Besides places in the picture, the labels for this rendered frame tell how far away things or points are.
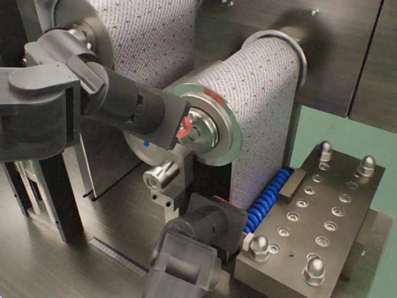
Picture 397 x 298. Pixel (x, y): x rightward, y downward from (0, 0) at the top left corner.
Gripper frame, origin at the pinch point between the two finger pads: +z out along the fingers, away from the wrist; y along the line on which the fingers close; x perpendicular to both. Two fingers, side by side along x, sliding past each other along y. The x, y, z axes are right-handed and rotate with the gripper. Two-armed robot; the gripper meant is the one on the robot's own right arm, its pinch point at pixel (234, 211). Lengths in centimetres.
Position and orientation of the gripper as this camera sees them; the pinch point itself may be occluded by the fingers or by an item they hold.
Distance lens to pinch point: 70.3
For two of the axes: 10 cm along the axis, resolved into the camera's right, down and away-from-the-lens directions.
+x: 2.8, -9.3, -2.2
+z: 4.9, -0.6, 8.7
